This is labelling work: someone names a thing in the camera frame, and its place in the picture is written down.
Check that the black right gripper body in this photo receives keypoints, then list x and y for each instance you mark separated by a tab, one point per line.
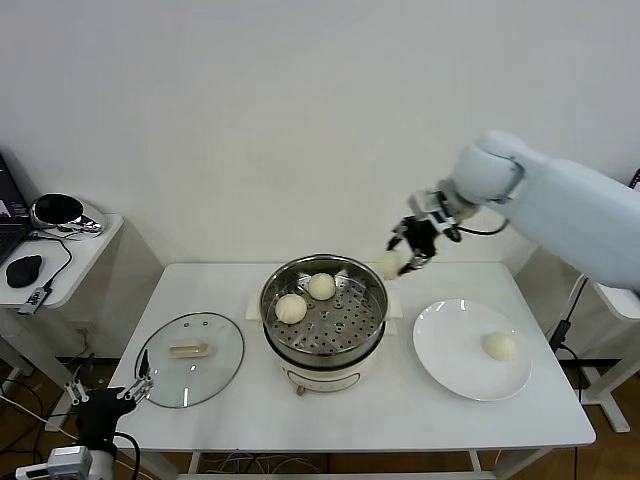
422	235

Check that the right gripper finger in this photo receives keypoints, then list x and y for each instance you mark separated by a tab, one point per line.
395	240
412	262

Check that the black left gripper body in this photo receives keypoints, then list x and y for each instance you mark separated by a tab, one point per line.
102	410

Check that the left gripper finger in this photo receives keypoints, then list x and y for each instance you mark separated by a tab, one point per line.
75	391
137	388

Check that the white steamed baozi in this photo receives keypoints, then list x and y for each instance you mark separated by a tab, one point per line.
290	309
321	286
391	265
498	346

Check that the round glass pot lid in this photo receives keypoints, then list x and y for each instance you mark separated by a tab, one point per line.
190	349

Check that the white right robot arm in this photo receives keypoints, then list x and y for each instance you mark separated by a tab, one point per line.
565	200

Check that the perforated steel steamer basket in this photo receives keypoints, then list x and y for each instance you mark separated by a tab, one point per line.
350	325

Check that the round white plate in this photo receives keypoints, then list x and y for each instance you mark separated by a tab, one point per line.
450	350

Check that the grey usb hub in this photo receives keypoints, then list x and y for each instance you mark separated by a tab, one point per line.
35	300

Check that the black computer mouse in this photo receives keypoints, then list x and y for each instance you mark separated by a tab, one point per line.
24	271

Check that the white side table with mouse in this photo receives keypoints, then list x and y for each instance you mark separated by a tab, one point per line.
85	260

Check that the cream electric cooker base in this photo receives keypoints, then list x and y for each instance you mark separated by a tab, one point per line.
320	376

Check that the black laptop with dark screen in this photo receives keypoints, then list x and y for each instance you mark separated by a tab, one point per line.
10	225

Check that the chrome silver headset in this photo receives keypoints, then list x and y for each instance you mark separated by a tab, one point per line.
55	210

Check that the white side table with label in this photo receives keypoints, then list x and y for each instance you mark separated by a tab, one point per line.
620	305

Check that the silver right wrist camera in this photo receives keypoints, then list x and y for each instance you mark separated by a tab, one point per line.
425	202

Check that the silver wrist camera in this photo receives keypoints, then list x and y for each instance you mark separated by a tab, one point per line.
65	462
425	202

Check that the white wall socket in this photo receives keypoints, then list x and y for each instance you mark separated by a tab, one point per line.
85	329

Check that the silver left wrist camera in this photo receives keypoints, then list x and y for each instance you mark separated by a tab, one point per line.
65	462

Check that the white main table frame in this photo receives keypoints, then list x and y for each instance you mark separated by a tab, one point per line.
475	462

